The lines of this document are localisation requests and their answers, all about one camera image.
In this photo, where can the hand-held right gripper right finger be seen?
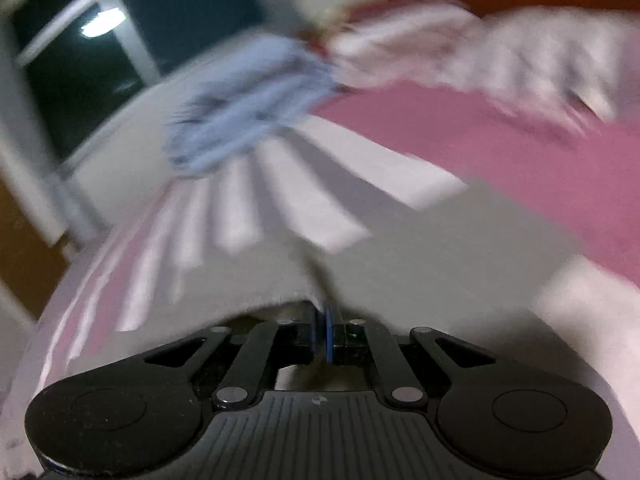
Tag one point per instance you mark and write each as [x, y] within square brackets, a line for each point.
[329, 335]

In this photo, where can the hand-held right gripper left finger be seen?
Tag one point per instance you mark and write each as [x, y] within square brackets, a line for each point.
[314, 335]

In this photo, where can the grey fluffy towel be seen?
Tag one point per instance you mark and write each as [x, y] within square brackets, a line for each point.
[430, 260]

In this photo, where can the light blue cloth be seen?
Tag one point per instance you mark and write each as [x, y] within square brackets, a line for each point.
[240, 110]

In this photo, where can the striped pink grey bed sheet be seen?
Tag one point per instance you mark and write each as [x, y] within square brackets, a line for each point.
[525, 160]

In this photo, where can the white pink fluffy blanket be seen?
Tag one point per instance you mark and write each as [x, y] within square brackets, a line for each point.
[480, 55]

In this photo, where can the dark glass window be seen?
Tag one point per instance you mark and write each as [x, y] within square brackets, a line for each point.
[90, 65]

